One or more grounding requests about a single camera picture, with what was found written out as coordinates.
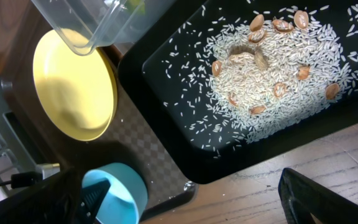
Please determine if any pile of rice and nuts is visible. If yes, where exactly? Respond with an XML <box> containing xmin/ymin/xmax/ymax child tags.
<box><xmin>162</xmin><ymin>2</ymin><xmax>358</xmax><ymax>156</ymax></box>

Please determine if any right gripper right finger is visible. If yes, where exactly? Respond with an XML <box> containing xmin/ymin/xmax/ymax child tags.
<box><xmin>278</xmin><ymin>168</ymin><xmax>358</xmax><ymax>224</ymax></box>

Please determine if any clear plastic waste bin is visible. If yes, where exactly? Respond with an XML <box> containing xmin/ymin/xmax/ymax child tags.
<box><xmin>32</xmin><ymin>0</ymin><xmax>175</xmax><ymax>56</ymax></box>

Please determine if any black rectangular tray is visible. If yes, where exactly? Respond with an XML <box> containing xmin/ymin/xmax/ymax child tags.
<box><xmin>119</xmin><ymin>1</ymin><xmax>358</xmax><ymax>184</ymax></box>

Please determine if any light blue bowl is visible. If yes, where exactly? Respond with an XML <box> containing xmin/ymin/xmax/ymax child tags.
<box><xmin>82</xmin><ymin>162</ymin><xmax>149</xmax><ymax>224</ymax></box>

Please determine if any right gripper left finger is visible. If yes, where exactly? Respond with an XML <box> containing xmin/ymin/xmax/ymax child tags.
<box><xmin>0</xmin><ymin>170</ymin><xmax>111</xmax><ymax>223</ymax></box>

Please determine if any dark brown serving tray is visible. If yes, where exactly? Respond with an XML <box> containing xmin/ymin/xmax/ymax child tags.
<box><xmin>1</xmin><ymin>43</ymin><xmax>198</xmax><ymax>223</ymax></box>

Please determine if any yellow round plate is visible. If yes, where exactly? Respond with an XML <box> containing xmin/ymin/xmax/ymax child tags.
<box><xmin>32</xmin><ymin>30</ymin><xmax>117</xmax><ymax>141</ymax></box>

